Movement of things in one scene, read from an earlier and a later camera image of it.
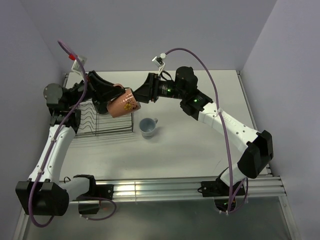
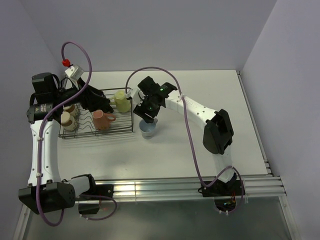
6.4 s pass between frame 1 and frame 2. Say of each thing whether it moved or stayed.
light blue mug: stayed
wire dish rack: stayed
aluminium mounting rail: stayed
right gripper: moved
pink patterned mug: moved
